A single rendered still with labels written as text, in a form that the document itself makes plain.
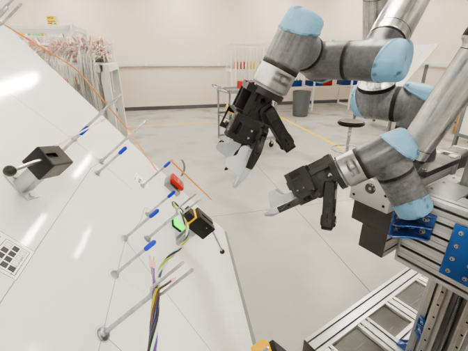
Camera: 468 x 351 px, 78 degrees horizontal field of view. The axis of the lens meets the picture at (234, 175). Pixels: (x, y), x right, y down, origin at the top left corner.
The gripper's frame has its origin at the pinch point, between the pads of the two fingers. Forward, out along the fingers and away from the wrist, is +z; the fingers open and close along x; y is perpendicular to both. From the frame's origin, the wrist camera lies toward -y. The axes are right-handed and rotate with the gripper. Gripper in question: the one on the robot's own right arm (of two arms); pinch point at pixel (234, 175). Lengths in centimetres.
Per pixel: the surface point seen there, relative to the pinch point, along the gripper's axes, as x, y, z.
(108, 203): 4.7, 23.5, 12.2
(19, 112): -3.6, 42.6, 3.3
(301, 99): -603, -356, -18
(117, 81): -106, 32, 13
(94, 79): -71, 39, 8
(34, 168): 16.8, 34.5, 1.8
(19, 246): 24.7, 32.5, 8.0
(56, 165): 16.9, 32.1, 0.4
